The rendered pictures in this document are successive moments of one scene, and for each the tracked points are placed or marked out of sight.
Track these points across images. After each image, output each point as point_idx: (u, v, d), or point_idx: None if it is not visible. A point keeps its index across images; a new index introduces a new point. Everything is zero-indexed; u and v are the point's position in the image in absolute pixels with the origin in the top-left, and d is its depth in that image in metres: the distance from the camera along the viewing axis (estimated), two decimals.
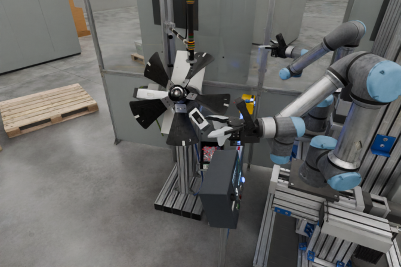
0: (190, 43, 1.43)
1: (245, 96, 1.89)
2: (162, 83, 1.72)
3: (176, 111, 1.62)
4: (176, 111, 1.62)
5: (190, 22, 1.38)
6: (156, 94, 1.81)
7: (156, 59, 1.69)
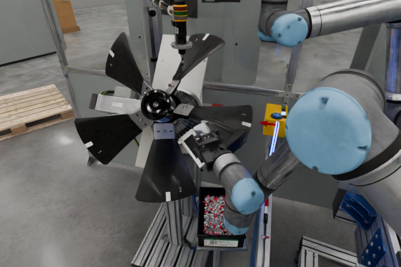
0: (177, 8, 0.72)
1: (271, 107, 1.18)
2: (133, 86, 1.01)
3: (157, 137, 0.90)
4: (156, 136, 0.90)
5: None
6: (126, 105, 1.10)
7: (123, 44, 0.97)
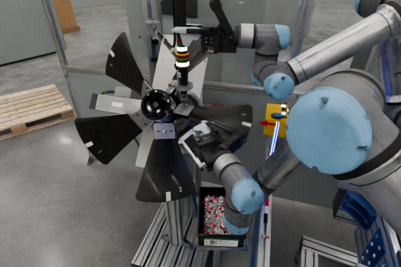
0: (179, 56, 0.79)
1: (271, 107, 1.18)
2: (133, 86, 1.01)
3: (157, 137, 0.90)
4: (156, 136, 0.90)
5: (181, 18, 0.74)
6: (126, 105, 1.10)
7: (123, 44, 0.97)
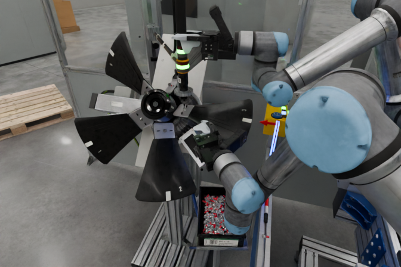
0: (180, 62, 0.81)
1: (271, 106, 1.18)
2: (133, 85, 1.01)
3: (157, 137, 0.90)
4: (156, 136, 0.90)
5: (181, 25, 0.75)
6: (126, 104, 1.10)
7: (123, 44, 0.97)
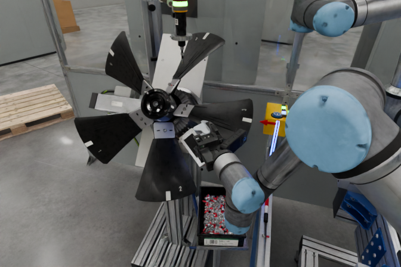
0: None
1: (271, 106, 1.17)
2: (133, 85, 1.01)
3: (157, 137, 0.90)
4: (156, 136, 0.90)
5: None
6: (126, 104, 1.09)
7: (123, 43, 0.97)
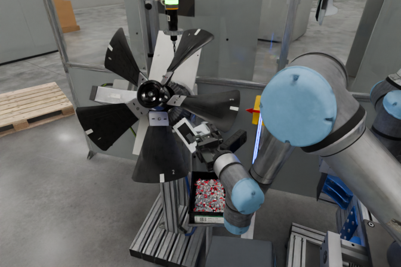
0: None
1: (260, 99, 1.25)
2: (130, 77, 1.08)
3: (151, 124, 0.98)
4: (151, 123, 0.98)
5: None
6: (124, 96, 1.17)
7: (120, 39, 1.05)
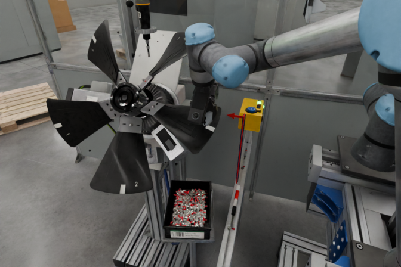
0: None
1: (247, 102, 1.18)
2: (110, 74, 1.01)
3: (122, 130, 0.91)
4: (121, 129, 0.91)
5: None
6: (101, 99, 1.10)
7: (104, 32, 0.97)
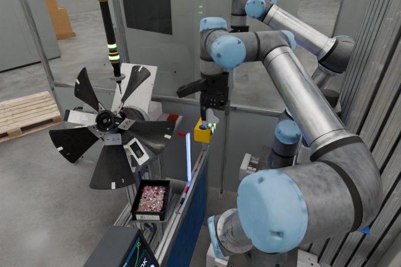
0: (110, 54, 1.07)
1: None
2: (123, 95, 1.35)
3: (89, 128, 1.31)
4: (89, 127, 1.31)
5: (107, 27, 1.02)
6: (91, 118, 1.47)
7: (142, 77, 1.26)
